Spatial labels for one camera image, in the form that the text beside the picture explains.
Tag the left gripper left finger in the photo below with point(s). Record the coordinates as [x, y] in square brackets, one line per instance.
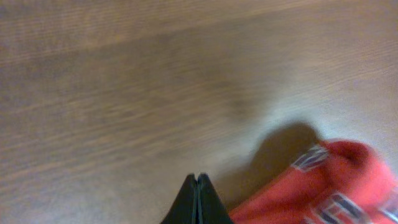
[184, 207]

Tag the orange-red t-shirt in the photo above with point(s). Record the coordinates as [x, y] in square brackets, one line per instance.
[333, 182]

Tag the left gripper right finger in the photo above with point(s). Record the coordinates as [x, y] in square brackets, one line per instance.
[210, 209]

